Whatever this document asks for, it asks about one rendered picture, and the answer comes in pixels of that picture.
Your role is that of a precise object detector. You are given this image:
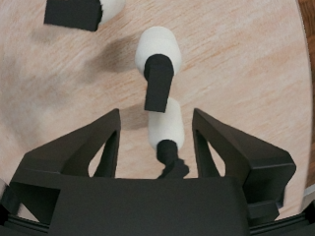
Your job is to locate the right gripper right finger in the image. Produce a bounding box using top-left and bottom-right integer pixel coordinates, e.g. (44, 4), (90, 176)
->
(192, 108), (296, 206)

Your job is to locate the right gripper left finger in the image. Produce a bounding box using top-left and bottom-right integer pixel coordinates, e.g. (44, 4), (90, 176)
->
(17, 108), (121, 178)

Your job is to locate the white pump bottle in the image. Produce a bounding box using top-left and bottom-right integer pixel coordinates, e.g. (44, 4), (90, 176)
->
(135, 27), (182, 113)
(149, 97), (191, 179)
(42, 0), (125, 33)

